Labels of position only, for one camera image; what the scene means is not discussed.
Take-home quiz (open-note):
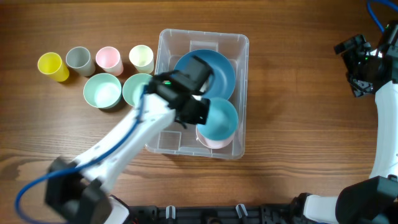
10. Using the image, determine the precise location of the light blue small bowl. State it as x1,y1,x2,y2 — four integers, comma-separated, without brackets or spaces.
197,97,239,141

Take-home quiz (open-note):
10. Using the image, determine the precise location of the dark blue bowl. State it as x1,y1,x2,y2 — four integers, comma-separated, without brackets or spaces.
174,49,236,100

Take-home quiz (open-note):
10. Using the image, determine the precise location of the pink small bowl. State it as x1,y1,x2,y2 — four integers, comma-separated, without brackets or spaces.
195,128,235,149

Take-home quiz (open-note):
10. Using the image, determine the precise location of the green small bowl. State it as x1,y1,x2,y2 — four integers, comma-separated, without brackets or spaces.
123,73,152,106
83,73,122,110

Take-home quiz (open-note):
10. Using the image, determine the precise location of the pink plastic cup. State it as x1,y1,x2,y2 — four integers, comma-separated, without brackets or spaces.
95,46,124,76

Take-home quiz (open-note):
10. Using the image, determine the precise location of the grey plastic cup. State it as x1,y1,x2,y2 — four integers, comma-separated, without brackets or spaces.
66,47,96,77

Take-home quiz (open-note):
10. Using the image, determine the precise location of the yellow plastic cup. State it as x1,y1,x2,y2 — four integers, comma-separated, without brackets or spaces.
37,52,70,82

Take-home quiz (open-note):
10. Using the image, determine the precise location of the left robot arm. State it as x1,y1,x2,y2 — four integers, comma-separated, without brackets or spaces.
44,56,214,223

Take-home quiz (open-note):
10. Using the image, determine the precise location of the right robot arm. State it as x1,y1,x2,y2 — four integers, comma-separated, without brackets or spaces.
290,20,397,223

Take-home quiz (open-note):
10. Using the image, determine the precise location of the clear plastic storage container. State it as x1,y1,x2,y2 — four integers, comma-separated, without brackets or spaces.
146,29,249,159

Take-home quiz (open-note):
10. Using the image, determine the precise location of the cream plastic cup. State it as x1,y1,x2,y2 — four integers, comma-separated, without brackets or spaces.
129,45,154,74

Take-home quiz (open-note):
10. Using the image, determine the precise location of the right blue cable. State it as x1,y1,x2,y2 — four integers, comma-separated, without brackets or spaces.
366,0,398,34

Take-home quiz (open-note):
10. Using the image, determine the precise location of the blue cable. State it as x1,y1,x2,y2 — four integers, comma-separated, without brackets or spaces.
14,86,149,224
366,0,398,34

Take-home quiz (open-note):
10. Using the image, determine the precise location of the left blue cable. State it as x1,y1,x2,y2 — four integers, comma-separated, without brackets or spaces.
14,86,149,224

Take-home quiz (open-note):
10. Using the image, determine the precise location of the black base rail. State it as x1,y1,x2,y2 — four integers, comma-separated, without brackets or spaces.
129,204,300,224

